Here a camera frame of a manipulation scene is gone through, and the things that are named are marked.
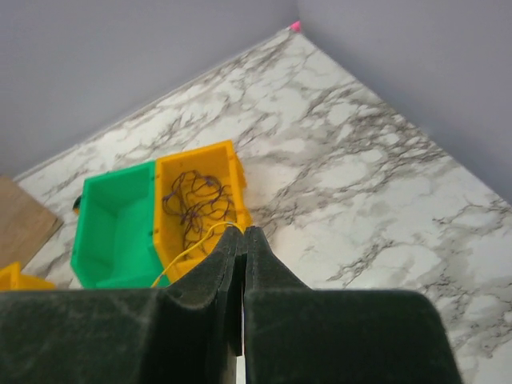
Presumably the purple wire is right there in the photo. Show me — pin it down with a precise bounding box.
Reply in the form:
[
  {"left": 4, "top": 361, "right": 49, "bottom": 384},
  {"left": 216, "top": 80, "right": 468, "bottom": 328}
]
[{"left": 162, "top": 170, "right": 237, "bottom": 257}]

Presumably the yellow wire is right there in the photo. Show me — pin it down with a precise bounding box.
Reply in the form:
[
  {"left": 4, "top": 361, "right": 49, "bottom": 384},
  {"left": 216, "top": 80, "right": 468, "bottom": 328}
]
[{"left": 150, "top": 221, "right": 246, "bottom": 289}]

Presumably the pink corner marker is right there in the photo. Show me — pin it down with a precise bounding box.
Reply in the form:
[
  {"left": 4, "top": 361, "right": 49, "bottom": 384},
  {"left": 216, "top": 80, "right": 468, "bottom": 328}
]
[{"left": 290, "top": 21, "right": 301, "bottom": 33}]

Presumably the green plastic bin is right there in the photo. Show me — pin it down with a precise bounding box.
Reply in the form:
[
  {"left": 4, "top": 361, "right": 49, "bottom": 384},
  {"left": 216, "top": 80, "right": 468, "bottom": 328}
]
[{"left": 70, "top": 161, "right": 163, "bottom": 289}]

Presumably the yellow plastic bin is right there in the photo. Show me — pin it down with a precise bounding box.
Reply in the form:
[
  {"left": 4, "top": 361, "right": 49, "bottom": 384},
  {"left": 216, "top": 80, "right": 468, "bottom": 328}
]
[
  {"left": 153, "top": 140, "right": 252, "bottom": 282},
  {"left": 0, "top": 262, "right": 56, "bottom": 291}
]

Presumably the right yellow plastic bin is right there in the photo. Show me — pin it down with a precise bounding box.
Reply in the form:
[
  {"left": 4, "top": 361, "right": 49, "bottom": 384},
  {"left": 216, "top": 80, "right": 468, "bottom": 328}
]
[{"left": 153, "top": 140, "right": 252, "bottom": 282}]

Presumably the plywood board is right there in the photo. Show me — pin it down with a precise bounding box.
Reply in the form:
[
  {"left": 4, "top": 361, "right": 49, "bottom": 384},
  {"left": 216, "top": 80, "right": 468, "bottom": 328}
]
[{"left": 0, "top": 175, "right": 63, "bottom": 268}]

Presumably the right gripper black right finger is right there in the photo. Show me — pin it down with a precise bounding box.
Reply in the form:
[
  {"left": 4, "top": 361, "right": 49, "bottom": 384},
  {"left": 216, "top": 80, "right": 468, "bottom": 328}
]
[{"left": 244, "top": 227, "right": 462, "bottom": 383}]

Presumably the left yellow plastic bin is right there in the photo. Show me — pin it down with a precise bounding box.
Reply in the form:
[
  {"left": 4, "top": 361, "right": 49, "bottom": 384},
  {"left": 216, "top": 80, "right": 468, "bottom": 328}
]
[{"left": 0, "top": 262, "right": 56, "bottom": 291}]

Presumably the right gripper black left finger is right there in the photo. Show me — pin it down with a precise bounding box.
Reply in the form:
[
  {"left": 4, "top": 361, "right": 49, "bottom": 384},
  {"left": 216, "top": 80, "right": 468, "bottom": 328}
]
[{"left": 1, "top": 228, "right": 243, "bottom": 383}]

